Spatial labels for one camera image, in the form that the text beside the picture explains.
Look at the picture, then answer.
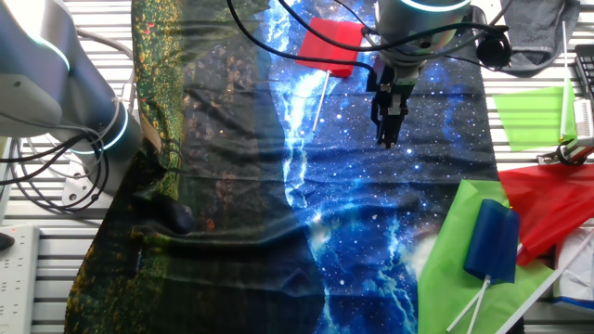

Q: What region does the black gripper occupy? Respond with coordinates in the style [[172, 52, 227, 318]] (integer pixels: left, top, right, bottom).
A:
[[366, 58, 421, 149]]

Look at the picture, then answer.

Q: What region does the small red flag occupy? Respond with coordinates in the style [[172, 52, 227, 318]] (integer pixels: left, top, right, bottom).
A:
[[295, 17, 366, 135]]

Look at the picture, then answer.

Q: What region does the small green flag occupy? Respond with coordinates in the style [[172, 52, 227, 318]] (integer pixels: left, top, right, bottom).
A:
[[492, 20, 579, 153]]

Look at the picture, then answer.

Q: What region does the small blue flag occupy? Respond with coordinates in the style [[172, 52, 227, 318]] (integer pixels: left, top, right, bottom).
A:
[[446, 199, 521, 334]]

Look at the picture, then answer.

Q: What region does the large green flag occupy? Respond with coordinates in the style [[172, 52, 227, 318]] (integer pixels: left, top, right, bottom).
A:
[[417, 179, 594, 334]]

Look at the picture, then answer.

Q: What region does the large red flag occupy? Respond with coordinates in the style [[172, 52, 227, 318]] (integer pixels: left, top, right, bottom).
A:
[[498, 162, 594, 267]]

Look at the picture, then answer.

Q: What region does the galaxy print cloth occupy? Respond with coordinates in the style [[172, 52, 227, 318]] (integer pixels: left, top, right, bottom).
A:
[[64, 0, 525, 334]]

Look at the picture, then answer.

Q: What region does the grey towel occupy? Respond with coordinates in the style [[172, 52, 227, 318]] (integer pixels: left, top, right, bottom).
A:
[[498, 0, 582, 79]]

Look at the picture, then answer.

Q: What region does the tan cardboard piece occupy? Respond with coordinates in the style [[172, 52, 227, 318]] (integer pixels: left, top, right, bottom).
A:
[[138, 110, 163, 154]]

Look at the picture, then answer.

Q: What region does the white power strip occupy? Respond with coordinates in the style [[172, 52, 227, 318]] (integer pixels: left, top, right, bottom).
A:
[[0, 225, 42, 334]]

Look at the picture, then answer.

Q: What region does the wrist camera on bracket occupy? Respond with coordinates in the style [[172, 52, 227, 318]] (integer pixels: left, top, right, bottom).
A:
[[475, 28, 512, 71]]

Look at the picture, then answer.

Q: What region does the white hose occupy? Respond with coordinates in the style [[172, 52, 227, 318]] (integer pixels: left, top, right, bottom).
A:
[[76, 28, 138, 115]]

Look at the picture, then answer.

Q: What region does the black base cable bundle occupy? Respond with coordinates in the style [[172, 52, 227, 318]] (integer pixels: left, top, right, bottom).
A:
[[0, 133, 111, 215]]

